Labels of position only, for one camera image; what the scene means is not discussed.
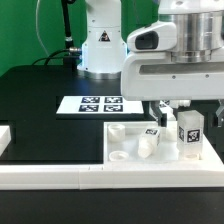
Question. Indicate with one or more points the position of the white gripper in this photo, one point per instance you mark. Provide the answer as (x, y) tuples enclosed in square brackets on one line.
[(152, 77)]

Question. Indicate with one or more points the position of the white square table top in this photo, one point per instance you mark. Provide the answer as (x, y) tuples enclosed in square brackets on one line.
[(120, 147)]

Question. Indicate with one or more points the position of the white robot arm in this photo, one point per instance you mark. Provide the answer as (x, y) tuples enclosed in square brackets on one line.
[(179, 57)]

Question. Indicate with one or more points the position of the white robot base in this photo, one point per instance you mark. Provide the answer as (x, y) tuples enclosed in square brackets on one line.
[(104, 50)]

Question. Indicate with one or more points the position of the white sheet with tags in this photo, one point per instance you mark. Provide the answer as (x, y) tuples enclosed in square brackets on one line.
[(78, 105)]

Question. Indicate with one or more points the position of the white obstacle fence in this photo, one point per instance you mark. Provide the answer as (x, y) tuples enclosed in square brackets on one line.
[(72, 158)]

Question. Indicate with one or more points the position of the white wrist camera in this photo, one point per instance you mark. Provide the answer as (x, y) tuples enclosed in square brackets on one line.
[(159, 36)]

